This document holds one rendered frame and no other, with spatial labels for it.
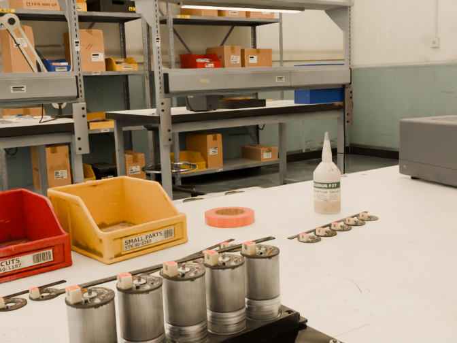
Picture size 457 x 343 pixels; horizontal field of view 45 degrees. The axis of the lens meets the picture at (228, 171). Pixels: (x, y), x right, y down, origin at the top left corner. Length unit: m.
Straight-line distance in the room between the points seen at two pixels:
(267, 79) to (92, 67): 1.76
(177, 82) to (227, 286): 2.54
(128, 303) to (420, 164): 0.67
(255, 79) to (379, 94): 3.39
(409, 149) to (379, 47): 5.47
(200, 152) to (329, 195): 4.33
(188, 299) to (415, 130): 0.65
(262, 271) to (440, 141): 0.56
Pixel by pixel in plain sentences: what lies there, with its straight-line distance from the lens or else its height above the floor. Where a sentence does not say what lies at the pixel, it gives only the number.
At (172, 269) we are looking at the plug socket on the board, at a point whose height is 0.82.
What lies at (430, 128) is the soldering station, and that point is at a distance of 0.88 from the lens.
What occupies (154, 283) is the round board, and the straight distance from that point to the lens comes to 0.31.
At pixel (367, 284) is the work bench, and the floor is 0.75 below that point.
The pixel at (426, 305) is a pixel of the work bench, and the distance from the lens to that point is 0.44.
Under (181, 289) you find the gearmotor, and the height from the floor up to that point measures 0.81.
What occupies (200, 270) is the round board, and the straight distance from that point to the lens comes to 0.32.
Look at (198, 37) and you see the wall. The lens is 5.41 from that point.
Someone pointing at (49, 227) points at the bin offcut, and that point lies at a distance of 0.58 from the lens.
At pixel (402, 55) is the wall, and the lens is 6.18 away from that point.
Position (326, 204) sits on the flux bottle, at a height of 0.76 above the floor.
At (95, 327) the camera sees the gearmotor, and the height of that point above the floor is 0.80.
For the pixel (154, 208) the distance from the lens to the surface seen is 0.63.
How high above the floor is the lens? 0.92
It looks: 9 degrees down
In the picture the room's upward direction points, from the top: 2 degrees counter-clockwise
